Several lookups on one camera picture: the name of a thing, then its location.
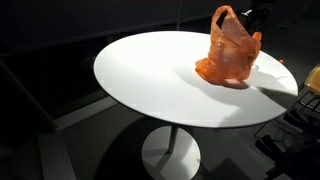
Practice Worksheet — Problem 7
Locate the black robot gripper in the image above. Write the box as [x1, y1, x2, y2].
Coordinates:
[240, 0, 278, 35]

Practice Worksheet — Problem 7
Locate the yellow chair seat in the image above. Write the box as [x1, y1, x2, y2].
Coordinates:
[304, 64, 320, 97]

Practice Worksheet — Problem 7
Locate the orange plastic bag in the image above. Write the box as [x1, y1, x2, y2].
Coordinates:
[194, 4, 263, 86]

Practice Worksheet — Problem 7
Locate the dark diagonal frame beam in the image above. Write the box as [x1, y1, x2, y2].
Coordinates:
[0, 59, 58, 132]

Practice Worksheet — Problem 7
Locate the black wire rack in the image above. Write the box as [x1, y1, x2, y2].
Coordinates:
[254, 83, 320, 180]

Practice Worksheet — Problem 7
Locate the white table pedestal base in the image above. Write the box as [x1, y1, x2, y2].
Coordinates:
[141, 124, 202, 180]

